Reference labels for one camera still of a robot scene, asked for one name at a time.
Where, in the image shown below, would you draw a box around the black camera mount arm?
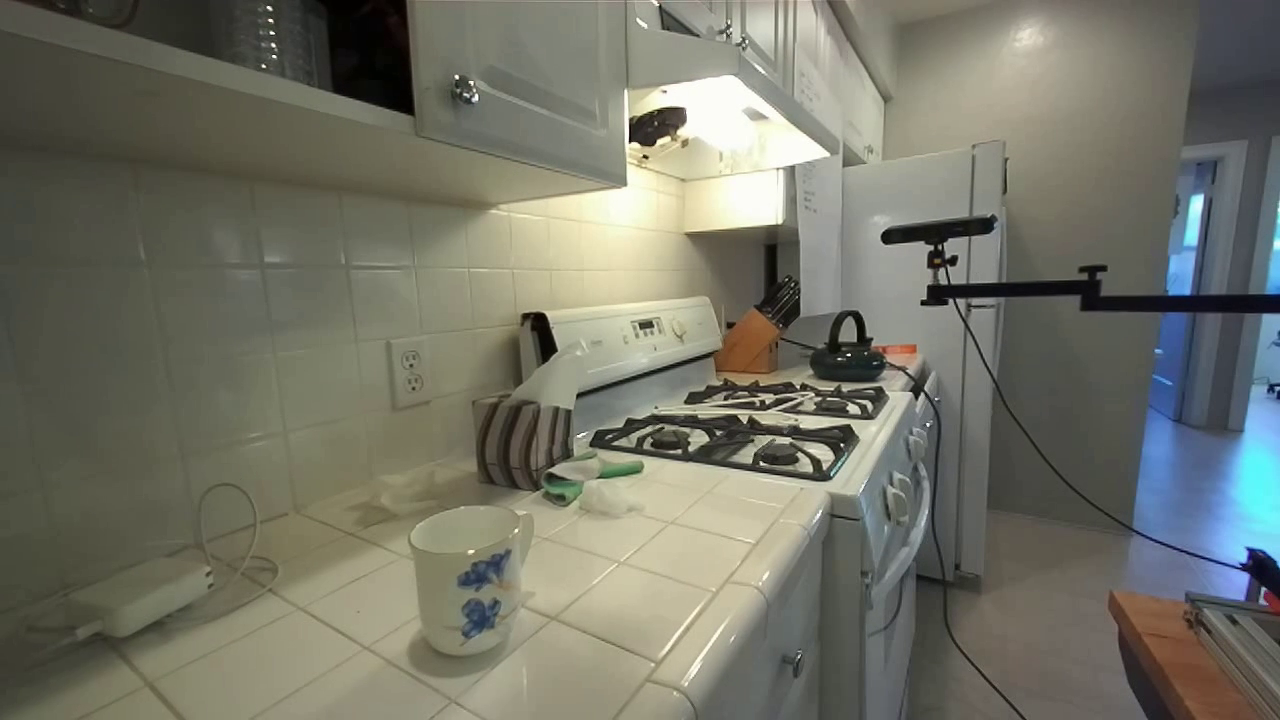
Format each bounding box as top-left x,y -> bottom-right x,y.
916,245 -> 1280,319

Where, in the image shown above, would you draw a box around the grey doorway frame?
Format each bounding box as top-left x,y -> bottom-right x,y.
1150,133 -> 1280,439

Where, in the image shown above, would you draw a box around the white cabinet above hood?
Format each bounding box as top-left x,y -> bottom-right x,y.
656,0 -> 892,168

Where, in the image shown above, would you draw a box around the striped fabric tissue box cover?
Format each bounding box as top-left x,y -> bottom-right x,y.
471,387 -> 580,495

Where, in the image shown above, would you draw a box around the wooden knife block with knives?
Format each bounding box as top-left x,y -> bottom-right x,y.
713,272 -> 803,382

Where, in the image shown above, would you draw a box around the white gas stove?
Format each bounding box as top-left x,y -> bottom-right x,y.
518,294 -> 946,720

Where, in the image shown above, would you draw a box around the white base cabinet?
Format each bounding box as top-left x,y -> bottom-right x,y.
650,526 -> 834,720

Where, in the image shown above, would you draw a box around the white mug blue flowers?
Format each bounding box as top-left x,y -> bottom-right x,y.
403,499 -> 541,666

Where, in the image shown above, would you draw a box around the white power adapter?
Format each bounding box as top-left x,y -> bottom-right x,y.
64,552 -> 219,646

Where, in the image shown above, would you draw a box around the thin black cable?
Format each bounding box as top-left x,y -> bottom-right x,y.
935,266 -> 1258,576
914,363 -> 1033,720

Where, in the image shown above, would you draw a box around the black stove grate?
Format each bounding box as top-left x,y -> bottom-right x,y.
590,410 -> 866,486
680,375 -> 896,426

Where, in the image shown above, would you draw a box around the white wall cabinet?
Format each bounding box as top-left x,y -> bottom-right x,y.
0,0 -> 633,214

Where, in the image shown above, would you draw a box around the thin white adapter cable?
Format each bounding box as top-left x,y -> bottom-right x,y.
188,478 -> 290,594

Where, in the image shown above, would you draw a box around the white cabinet door with knob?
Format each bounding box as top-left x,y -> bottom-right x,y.
409,0 -> 633,191

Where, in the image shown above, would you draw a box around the small crumpled white paper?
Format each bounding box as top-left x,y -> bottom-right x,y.
356,462 -> 449,522

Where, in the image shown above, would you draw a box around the red and black clamp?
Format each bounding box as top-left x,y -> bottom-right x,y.
1235,539 -> 1280,609

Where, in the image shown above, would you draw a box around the wooden table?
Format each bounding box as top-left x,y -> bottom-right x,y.
1103,587 -> 1258,720

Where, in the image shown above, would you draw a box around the dark teal kettle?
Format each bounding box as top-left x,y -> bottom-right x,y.
810,310 -> 888,387

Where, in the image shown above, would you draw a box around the white wall outlet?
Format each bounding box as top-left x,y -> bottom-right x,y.
385,333 -> 438,416

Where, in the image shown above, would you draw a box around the white range hood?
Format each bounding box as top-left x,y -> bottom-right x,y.
625,0 -> 847,188

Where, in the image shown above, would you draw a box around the black stereo camera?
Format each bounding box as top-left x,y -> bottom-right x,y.
876,214 -> 1002,254

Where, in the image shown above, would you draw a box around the green and white cloth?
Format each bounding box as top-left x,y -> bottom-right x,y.
537,452 -> 650,518

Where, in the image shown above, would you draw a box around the metal base plate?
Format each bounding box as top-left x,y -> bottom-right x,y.
1179,587 -> 1280,720

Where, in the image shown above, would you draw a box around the white refrigerator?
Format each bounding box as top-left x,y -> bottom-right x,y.
791,137 -> 1015,585

